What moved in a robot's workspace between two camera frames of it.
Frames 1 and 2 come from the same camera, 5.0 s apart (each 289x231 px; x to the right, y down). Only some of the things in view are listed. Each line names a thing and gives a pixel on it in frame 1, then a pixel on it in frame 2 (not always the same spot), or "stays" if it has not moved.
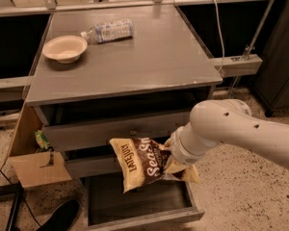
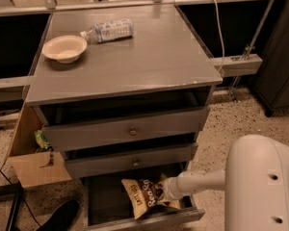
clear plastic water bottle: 110,31 stays
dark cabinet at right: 277,86 stays
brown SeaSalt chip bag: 142,161 → 144,193
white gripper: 177,146 → 170,187
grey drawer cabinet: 120,74 stays
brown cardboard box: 32,166 stays
